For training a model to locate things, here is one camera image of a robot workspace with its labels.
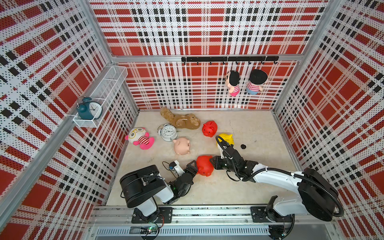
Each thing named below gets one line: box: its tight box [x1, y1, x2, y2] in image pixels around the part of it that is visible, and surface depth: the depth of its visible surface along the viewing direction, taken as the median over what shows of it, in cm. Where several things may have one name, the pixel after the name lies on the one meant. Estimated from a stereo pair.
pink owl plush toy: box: [125, 127, 155, 150], surface depth 99 cm
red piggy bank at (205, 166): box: [196, 155, 214, 177], surface depth 84 cm
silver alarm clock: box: [157, 123, 180, 142], surface depth 104 cm
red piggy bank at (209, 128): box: [202, 120, 218, 138], surface depth 101 cm
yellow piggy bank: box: [217, 133, 235, 145], surface depth 95 cm
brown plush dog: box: [160, 107, 201, 130], surface depth 104 cm
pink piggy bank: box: [173, 137, 190, 155], surface depth 93 cm
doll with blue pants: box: [246, 69, 268, 95], surface depth 100 cm
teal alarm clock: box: [76, 96, 103, 120], surface depth 64 cm
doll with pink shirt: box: [225, 70, 240, 97], surface depth 97 cm
